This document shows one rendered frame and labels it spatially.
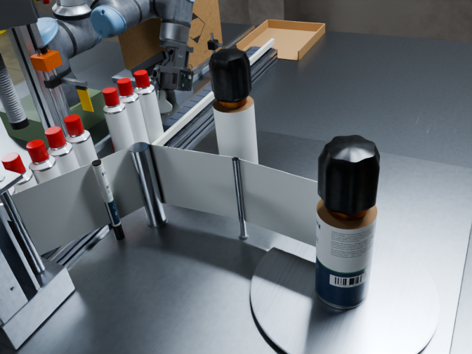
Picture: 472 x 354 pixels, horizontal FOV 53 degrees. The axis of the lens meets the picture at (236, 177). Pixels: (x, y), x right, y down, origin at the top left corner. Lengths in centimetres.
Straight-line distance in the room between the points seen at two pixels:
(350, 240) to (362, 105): 84
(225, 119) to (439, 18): 281
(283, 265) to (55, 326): 41
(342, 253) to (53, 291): 50
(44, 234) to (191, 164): 30
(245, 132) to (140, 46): 83
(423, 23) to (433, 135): 237
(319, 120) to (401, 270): 65
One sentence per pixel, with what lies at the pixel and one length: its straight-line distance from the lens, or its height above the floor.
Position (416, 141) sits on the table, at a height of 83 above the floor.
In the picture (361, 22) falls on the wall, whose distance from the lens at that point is 381.
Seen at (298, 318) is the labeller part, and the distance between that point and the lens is 80.
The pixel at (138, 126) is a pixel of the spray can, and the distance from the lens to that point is 119.
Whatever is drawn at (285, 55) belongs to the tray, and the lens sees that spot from 185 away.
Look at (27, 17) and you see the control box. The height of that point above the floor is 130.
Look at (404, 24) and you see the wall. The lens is 373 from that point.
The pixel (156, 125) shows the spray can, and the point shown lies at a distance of 122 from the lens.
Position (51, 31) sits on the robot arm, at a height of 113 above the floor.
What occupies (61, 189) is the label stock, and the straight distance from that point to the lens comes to 91.
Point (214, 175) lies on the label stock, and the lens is 88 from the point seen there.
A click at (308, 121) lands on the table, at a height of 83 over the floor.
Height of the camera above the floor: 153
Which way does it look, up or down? 36 degrees down
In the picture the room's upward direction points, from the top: 6 degrees counter-clockwise
